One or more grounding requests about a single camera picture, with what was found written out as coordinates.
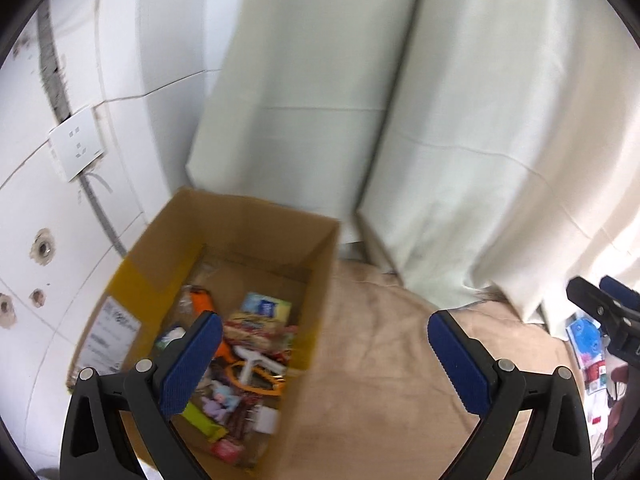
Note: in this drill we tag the person's right hand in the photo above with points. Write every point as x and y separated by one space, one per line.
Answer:
624 409

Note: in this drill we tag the white plastic clip tool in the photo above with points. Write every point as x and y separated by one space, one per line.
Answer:
254 358

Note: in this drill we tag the white shipping label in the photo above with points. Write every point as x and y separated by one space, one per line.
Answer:
109 339

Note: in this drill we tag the green yellow snack packet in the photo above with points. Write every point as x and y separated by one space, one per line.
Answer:
211 430

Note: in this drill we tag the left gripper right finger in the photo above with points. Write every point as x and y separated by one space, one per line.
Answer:
555 444

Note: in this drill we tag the red small packet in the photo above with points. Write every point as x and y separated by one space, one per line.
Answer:
228 450

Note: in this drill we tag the orange snack bar wrapper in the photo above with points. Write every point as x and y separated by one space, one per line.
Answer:
202 301

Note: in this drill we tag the purple bunny keychain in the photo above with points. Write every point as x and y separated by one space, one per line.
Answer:
220 402

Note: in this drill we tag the white curtain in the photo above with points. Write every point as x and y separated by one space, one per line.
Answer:
469 143

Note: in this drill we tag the white wall socket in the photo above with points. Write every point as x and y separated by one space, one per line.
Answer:
76 143

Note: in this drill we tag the cookie snack packet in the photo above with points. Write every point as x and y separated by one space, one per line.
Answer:
259 333

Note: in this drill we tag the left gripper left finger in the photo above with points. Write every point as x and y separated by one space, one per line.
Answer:
95 442

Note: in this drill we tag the white small box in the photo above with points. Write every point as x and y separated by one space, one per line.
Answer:
266 420

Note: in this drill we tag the blue plastic package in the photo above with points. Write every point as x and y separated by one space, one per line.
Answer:
585 339

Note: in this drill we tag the blue green snack packet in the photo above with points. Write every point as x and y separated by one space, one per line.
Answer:
266 306

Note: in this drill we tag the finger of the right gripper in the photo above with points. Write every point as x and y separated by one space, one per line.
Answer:
627 297
602 307

